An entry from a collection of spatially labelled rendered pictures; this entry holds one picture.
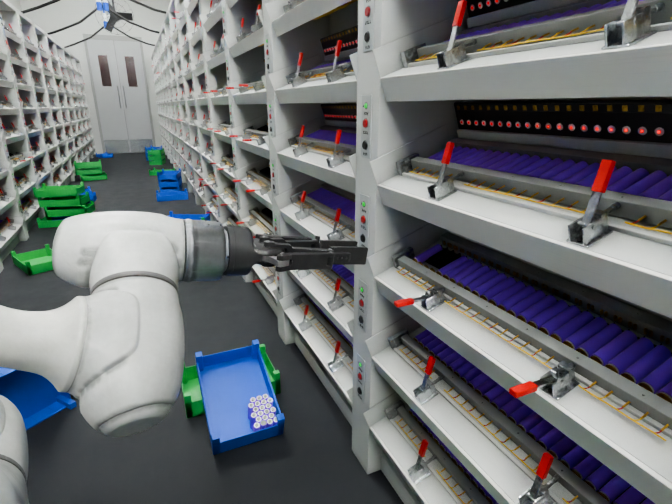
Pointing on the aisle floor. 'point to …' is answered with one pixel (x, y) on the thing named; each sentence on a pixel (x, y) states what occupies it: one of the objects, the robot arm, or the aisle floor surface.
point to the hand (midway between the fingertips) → (343, 252)
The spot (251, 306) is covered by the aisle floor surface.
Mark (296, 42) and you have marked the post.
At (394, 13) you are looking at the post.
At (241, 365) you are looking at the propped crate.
